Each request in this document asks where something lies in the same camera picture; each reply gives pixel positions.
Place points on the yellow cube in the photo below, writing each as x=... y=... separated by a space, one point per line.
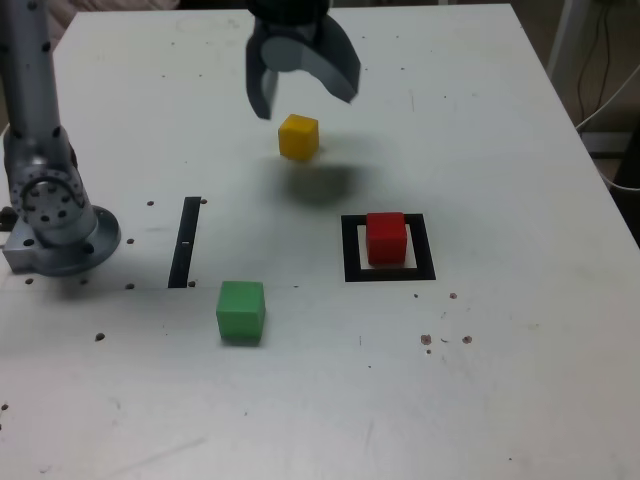
x=298 y=137

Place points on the white frame post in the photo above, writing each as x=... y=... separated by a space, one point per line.
x=560 y=40

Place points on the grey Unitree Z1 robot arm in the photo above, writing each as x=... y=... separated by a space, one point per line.
x=45 y=225

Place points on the green cube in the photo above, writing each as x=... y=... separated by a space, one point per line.
x=240 y=315

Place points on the red cube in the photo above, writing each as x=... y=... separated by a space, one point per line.
x=386 y=240

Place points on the black tape strip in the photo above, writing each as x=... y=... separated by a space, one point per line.
x=184 y=245

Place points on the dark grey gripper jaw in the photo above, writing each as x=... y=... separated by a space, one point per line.
x=257 y=85

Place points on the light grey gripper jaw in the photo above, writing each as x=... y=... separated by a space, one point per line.
x=330 y=60

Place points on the black tape square outline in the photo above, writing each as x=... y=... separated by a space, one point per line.
x=350 y=250

